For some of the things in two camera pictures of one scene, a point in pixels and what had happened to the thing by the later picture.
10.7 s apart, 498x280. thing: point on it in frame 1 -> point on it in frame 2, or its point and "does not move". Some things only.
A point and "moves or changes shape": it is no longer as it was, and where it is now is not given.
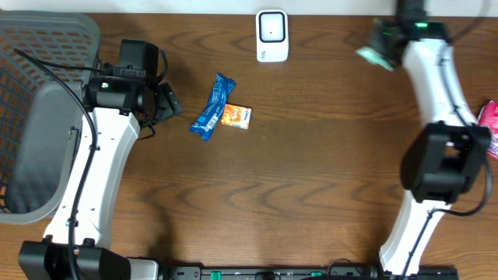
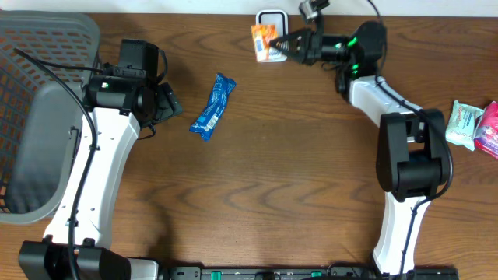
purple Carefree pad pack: (489, 117) does not move
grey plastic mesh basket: (40, 124) does not move
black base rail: (302, 273) does not move
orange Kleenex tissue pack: (236, 116) -> (262, 34)
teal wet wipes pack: (372, 56) moves or changes shape
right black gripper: (377, 40) -> (310, 44)
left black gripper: (167, 103) does not move
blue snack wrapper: (208, 121) does not move
